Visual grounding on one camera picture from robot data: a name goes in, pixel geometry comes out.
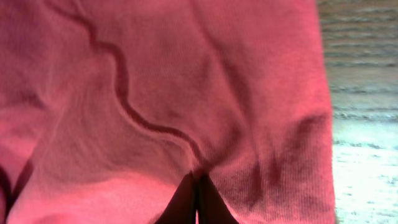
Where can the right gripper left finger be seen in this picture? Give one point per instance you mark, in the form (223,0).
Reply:
(181,209)

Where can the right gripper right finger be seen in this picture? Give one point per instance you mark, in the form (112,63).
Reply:
(211,208)

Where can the orange FRAM t-shirt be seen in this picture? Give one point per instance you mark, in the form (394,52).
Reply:
(107,105)

